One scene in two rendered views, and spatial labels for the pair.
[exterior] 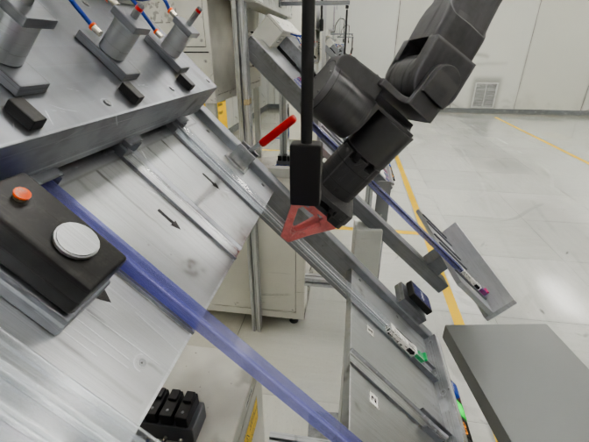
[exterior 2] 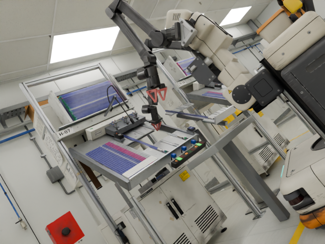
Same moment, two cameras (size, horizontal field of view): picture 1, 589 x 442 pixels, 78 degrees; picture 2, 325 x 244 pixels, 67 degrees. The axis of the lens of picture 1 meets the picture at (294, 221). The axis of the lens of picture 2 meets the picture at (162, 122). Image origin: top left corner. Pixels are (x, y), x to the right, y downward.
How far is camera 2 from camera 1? 178 cm
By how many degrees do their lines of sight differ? 54
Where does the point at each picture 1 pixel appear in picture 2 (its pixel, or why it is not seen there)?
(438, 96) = (150, 102)
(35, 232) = (117, 134)
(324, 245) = (170, 129)
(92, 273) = (120, 135)
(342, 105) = (144, 111)
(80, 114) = (121, 127)
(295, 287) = (251, 158)
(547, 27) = not seen: outside the picture
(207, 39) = (180, 101)
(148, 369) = (127, 142)
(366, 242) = (199, 124)
